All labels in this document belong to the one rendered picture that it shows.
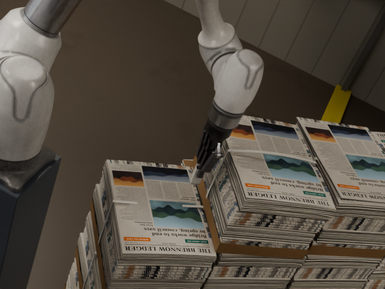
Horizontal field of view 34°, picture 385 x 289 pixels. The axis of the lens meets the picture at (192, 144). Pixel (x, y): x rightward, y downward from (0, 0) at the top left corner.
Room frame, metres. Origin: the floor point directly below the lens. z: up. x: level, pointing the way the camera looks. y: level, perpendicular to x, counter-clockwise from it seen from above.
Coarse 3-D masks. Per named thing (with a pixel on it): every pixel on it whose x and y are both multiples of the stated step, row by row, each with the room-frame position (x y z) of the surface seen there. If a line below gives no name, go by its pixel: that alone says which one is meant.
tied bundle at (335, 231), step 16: (336, 192) 1.50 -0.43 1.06; (336, 208) 1.46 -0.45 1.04; (352, 208) 1.48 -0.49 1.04; (368, 208) 1.51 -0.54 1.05; (384, 208) 1.53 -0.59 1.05; (336, 224) 1.48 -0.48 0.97; (352, 224) 1.50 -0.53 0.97; (368, 224) 1.53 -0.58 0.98; (384, 224) 1.55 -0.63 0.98; (320, 240) 1.47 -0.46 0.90; (336, 240) 1.49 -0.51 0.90; (352, 240) 1.52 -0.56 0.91; (368, 240) 1.54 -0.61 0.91; (384, 240) 1.57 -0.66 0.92
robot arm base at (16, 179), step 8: (40, 152) 1.17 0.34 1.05; (48, 152) 1.22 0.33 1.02; (0, 160) 1.08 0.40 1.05; (32, 160) 1.13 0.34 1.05; (40, 160) 1.17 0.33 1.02; (48, 160) 1.20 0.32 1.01; (0, 168) 1.08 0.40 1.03; (8, 168) 1.09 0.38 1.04; (16, 168) 1.10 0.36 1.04; (24, 168) 1.11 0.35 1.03; (32, 168) 1.14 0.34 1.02; (40, 168) 1.17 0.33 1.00; (0, 176) 1.07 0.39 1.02; (8, 176) 1.08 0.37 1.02; (16, 176) 1.09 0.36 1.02; (24, 176) 1.10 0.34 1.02; (32, 176) 1.13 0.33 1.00; (8, 184) 1.06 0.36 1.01; (16, 184) 1.07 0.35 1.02; (16, 192) 1.06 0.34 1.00
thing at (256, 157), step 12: (228, 144) 1.51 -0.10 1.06; (228, 156) 1.48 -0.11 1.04; (240, 156) 1.48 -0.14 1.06; (252, 156) 1.50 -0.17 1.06; (264, 156) 1.53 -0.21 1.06; (276, 156) 1.55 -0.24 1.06; (300, 156) 1.60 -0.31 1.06; (216, 168) 1.51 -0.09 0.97; (312, 168) 1.57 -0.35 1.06; (216, 180) 1.48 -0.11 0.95
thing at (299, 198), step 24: (240, 168) 1.42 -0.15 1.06; (264, 168) 1.47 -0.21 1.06; (288, 168) 1.52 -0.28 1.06; (216, 192) 1.44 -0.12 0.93; (240, 192) 1.35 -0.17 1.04; (264, 192) 1.36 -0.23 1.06; (288, 192) 1.40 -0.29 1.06; (312, 192) 1.45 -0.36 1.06; (216, 216) 1.39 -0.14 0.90; (240, 216) 1.32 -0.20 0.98; (264, 216) 1.35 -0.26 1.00; (288, 216) 1.38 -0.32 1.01; (312, 216) 1.41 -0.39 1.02; (240, 240) 1.34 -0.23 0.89; (264, 240) 1.37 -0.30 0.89; (288, 240) 1.40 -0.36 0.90
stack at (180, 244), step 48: (96, 192) 1.49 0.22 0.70; (144, 192) 1.44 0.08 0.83; (192, 192) 1.52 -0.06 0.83; (144, 240) 1.25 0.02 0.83; (192, 240) 1.33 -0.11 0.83; (96, 288) 1.26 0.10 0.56; (144, 288) 1.23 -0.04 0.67; (192, 288) 1.30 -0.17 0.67; (240, 288) 1.38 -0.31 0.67; (288, 288) 1.47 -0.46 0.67; (336, 288) 1.55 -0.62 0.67; (384, 288) 1.64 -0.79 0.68
